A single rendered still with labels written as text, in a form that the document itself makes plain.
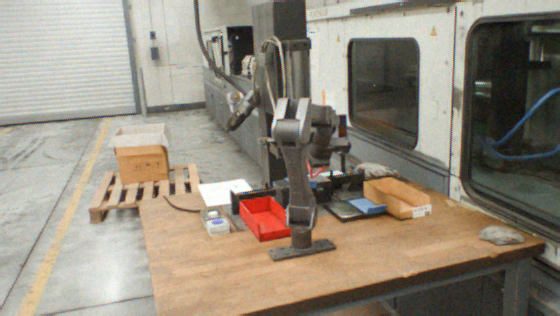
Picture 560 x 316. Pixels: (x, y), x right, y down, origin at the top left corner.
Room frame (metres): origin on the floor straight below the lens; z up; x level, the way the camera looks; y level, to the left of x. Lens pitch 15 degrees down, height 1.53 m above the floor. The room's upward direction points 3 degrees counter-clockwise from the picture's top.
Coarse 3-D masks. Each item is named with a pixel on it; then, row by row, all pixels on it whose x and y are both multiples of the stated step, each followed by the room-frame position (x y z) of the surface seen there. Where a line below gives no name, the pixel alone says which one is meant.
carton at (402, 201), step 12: (372, 180) 1.76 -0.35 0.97; (384, 180) 1.77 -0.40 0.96; (396, 180) 1.74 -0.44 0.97; (372, 192) 1.69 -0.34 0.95; (384, 192) 1.61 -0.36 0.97; (396, 192) 1.74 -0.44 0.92; (408, 192) 1.66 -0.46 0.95; (420, 192) 1.60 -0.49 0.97; (396, 204) 1.53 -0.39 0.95; (408, 204) 1.65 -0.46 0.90; (420, 204) 1.59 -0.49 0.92; (396, 216) 1.53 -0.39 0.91; (408, 216) 1.52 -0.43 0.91; (420, 216) 1.54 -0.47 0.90
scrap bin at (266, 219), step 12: (240, 204) 1.61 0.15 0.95; (252, 204) 1.64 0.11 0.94; (264, 204) 1.66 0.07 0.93; (276, 204) 1.59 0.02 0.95; (240, 216) 1.62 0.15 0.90; (252, 216) 1.62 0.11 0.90; (264, 216) 1.61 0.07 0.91; (276, 216) 1.60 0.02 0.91; (252, 228) 1.47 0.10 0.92; (264, 228) 1.50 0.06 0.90; (276, 228) 1.49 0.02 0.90; (288, 228) 1.48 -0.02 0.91; (264, 240) 1.40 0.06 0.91
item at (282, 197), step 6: (324, 186) 1.73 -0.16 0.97; (330, 186) 1.73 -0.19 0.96; (276, 192) 1.73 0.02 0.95; (282, 192) 1.67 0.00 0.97; (288, 192) 1.68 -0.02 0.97; (318, 192) 1.72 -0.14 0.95; (324, 192) 1.73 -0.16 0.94; (330, 192) 1.73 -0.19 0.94; (276, 198) 1.73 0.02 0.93; (282, 198) 1.67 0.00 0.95; (288, 198) 1.68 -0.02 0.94; (318, 198) 1.72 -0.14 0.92; (324, 198) 1.73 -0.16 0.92; (330, 198) 1.73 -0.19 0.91; (282, 204) 1.67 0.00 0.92; (288, 204) 1.68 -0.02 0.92
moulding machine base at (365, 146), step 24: (360, 144) 2.64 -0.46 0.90; (384, 144) 2.34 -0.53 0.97; (336, 168) 2.93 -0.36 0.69; (408, 168) 2.14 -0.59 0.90; (432, 168) 1.93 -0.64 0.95; (432, 288) 1.92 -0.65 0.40; (456, 288) 1.75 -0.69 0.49; (480, 288) 1.61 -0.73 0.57; (552, 288) 1.31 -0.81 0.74; (408, 312) 2.11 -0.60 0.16; (432, 312) 1.91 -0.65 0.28; (456, 312) 1.75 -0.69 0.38; (480, 312) 1.61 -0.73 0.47; (528, 312) 1.38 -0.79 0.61; (552, 312) 1.27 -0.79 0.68
